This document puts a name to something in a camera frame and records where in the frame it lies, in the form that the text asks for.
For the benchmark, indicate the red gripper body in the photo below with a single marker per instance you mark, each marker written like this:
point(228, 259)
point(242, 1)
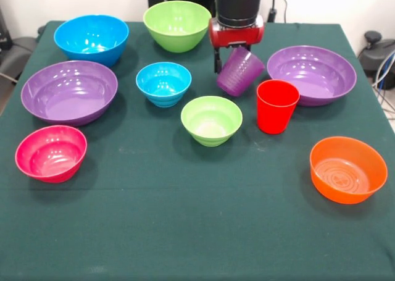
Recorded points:
point(237, 35)

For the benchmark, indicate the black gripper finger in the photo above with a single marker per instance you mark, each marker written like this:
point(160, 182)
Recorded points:
point(218, 61)
point(247, 47)

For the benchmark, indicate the purple cup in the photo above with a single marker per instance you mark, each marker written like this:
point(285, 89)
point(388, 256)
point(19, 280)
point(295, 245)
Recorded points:
point(239, 77)

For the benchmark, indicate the small green bowl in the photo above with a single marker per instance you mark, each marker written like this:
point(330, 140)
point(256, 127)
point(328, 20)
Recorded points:
point(210, 123)

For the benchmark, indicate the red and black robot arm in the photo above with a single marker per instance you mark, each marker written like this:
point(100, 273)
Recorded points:
point(237, 6)

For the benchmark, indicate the large green bowl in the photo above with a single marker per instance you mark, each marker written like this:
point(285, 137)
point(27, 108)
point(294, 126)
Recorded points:
point(176, 43)

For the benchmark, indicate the small blue bowl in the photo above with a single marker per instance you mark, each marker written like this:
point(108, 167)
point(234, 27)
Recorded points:
point(163, 86)

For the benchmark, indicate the red cup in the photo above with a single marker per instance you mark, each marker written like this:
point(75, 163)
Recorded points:
point(274, 114)

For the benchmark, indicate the wide purple bowl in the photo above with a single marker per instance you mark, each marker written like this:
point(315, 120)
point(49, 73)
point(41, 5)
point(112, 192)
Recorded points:
point(68, 102)
point(324, 77)

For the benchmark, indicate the black grey machine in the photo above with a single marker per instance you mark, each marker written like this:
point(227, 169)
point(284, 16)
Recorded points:
point(379, 52)

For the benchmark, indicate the large blue bowl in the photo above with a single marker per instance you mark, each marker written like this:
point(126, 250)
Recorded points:
point(77, 31)

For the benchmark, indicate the dark green tablecloth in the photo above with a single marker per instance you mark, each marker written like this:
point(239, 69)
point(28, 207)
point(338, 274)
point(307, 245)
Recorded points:
point(185, 231)

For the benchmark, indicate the orange bowl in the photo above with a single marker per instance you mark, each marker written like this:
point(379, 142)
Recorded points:
point(345, 194)

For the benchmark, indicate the pink bowl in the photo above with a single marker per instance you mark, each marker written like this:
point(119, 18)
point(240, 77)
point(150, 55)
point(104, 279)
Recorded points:
point(49, 160)

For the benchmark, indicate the black office chair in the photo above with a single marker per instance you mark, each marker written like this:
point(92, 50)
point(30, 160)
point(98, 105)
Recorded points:
point(18, 52)

